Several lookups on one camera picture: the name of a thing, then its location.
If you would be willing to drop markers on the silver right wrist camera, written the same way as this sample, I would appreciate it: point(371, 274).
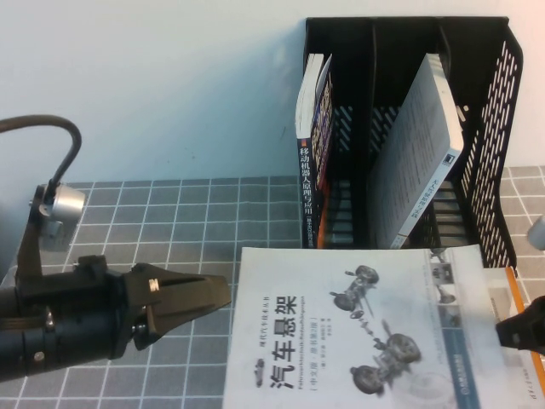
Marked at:
point(537, 232)

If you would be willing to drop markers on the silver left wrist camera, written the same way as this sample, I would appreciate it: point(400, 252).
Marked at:
point(64, 202)

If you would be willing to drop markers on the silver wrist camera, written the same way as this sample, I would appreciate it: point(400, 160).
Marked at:
point(64, 202)
point(537, 232)

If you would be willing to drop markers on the orange-edged white ROS2 book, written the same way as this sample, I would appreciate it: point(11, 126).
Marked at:
point(523, 383)

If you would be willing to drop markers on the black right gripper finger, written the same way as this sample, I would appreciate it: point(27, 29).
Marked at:
point(521, 341)
point(534, 313)

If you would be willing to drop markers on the black mesh book stand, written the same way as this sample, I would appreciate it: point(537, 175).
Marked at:
point(366, 85)

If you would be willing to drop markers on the dark mobile robot book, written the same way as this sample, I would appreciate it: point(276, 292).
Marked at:
point(307, 183)

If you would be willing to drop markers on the white car suspension book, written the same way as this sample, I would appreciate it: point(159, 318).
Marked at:
point(298, 341)

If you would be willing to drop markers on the grey white driverless book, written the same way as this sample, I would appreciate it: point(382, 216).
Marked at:
point(417, 149)

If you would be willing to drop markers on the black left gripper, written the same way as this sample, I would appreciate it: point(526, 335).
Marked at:
point(136, 294)

